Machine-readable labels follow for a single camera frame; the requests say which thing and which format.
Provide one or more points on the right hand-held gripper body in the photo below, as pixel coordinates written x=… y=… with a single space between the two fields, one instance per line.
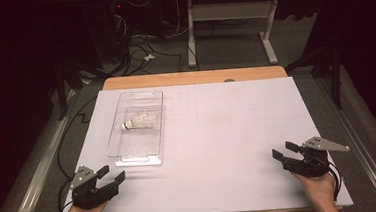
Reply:
x=310 y=167

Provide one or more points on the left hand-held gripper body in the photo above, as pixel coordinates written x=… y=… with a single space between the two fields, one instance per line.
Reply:
x=88 y=198

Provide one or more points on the clear plastic bin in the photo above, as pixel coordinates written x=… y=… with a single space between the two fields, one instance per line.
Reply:
x=138 y=146

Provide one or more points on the person's right hand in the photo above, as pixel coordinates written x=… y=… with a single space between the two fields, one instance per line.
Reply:
x=320 y=190

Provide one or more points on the white table board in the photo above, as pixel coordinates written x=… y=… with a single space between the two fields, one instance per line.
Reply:
x=215 y=184

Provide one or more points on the black metal stand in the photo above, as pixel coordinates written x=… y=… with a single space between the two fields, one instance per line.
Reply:
x=336 y=75
x=62 y=91

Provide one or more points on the wooden table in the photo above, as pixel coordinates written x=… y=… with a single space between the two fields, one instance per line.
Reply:
x=174 y=79

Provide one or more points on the white floor connector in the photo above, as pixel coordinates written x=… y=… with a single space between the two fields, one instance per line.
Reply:
x=149 y=57

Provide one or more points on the black equipment rack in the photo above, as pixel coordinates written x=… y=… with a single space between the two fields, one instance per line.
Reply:
x=103 y=25

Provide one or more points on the metal floor rail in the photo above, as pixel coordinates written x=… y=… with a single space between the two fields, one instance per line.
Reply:
x=37 y=183
x=363 y=154

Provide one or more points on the white metal stand frame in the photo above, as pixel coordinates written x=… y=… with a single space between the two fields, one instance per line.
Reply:
x=232 y=11

